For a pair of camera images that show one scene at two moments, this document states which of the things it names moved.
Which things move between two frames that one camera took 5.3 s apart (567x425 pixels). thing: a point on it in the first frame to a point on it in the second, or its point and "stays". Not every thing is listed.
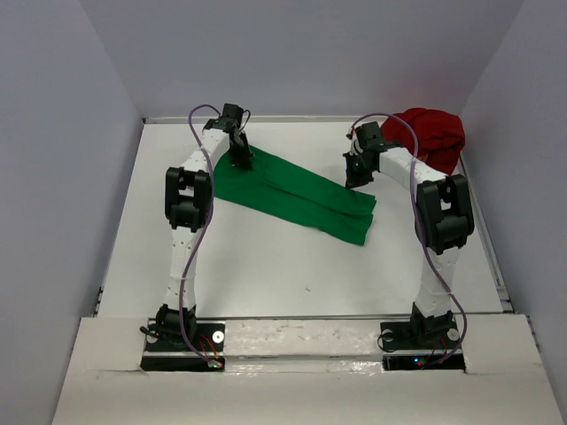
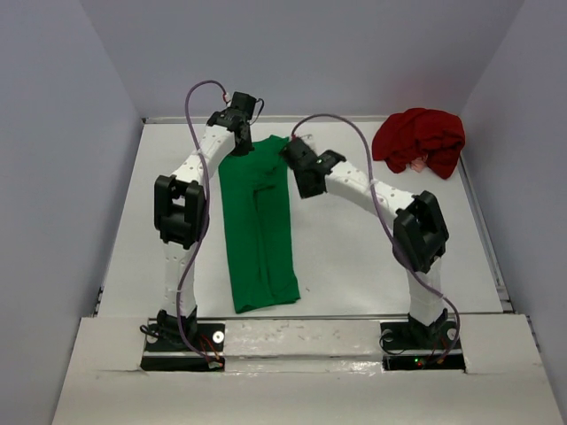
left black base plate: (166, 348) stays
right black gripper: (352, 180) to (304, 193)
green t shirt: (241, 173) to (258, 225)
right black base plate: (410, 345) stays
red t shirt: (440, 136) stays
